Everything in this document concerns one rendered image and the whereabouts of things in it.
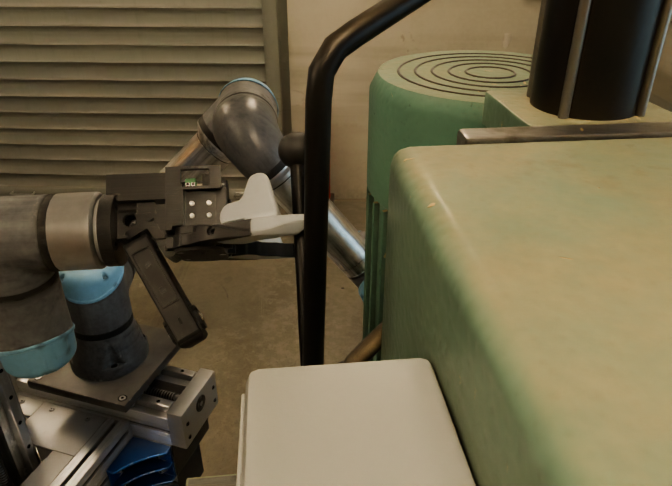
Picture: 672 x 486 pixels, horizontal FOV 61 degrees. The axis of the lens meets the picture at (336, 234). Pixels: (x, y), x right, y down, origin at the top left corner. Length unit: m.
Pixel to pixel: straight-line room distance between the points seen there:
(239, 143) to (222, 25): 2.51
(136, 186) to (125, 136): 3.24
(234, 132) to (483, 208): 0.82
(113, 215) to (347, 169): 3.13
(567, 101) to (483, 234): 0.13
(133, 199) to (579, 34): 0.42
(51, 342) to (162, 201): 0.19
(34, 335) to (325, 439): 0.51
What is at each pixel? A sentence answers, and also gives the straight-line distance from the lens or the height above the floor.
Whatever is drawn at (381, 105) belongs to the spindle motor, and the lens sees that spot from 0.41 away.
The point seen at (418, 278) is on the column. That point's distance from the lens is 0.20.
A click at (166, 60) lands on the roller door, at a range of 3.59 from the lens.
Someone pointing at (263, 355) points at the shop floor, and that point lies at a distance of 2.48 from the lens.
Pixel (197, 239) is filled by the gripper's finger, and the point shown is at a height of 1.35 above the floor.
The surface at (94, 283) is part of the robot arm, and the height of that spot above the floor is 1.03.
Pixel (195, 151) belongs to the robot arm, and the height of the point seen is 1.21.
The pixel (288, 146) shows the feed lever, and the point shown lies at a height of 1.42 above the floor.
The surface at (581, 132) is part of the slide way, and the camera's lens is 0.28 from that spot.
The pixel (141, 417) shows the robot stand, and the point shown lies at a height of 0.74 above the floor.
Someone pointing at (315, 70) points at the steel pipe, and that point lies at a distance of 0.21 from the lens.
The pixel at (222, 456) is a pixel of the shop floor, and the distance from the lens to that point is 2.13.
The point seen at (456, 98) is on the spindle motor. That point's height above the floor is 1.50.
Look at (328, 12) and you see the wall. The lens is 3.42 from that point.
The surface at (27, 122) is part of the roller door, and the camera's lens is 4.06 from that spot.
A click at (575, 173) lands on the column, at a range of 0.23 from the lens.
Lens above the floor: 1.60
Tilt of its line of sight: 29 degrees down
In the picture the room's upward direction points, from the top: straight up
